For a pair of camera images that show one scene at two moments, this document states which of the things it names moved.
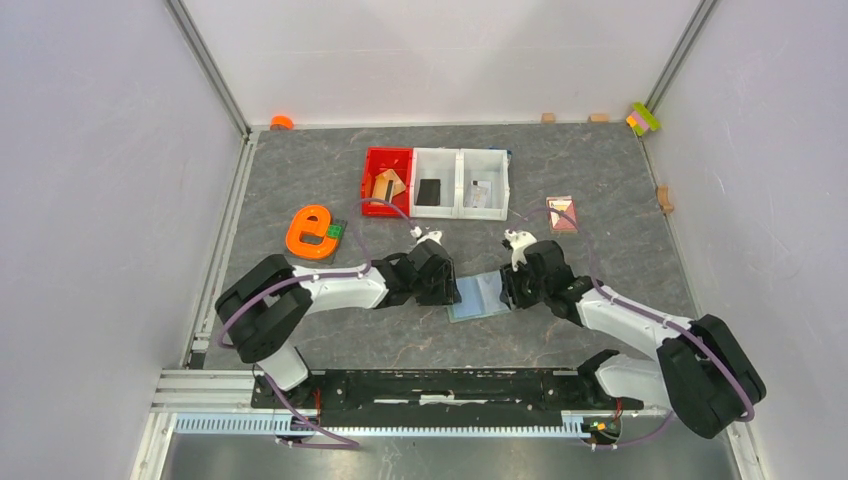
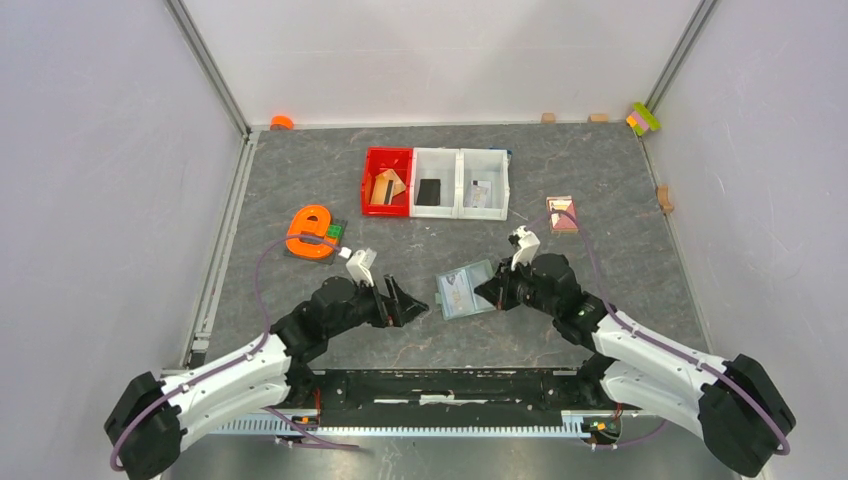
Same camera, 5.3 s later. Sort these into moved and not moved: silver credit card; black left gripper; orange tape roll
Moved: black left gripper
Not moved: orange tape roll; silver credit card
